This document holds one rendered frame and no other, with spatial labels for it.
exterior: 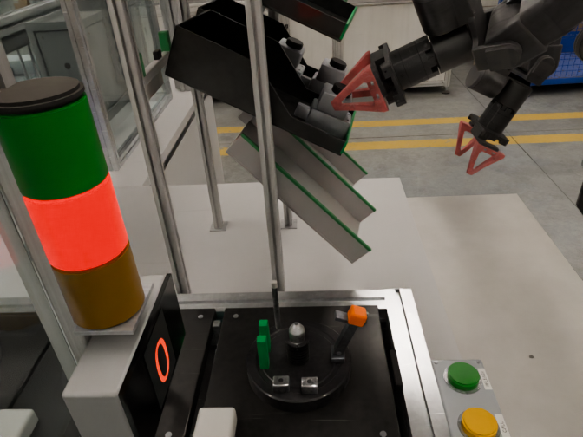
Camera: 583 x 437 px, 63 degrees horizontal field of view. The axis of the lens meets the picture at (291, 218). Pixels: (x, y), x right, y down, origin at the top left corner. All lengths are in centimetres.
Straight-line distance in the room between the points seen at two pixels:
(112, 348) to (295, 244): 76
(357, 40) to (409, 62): 392
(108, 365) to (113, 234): 9
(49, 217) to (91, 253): 3
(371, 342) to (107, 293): 46
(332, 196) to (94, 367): 62
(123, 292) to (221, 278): 68
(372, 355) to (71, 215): 49
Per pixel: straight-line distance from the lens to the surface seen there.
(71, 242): 31
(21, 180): 30
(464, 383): 68
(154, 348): 38
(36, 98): 28
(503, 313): 96
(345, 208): 90
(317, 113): 73
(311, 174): 88
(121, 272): 33
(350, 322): 61
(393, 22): 463
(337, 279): 98
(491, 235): 116
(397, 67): 70
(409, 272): 101
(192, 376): 69
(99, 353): 37
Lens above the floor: 149
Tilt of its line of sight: 32 degrees down
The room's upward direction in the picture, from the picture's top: 4 degrees counter-clockwise
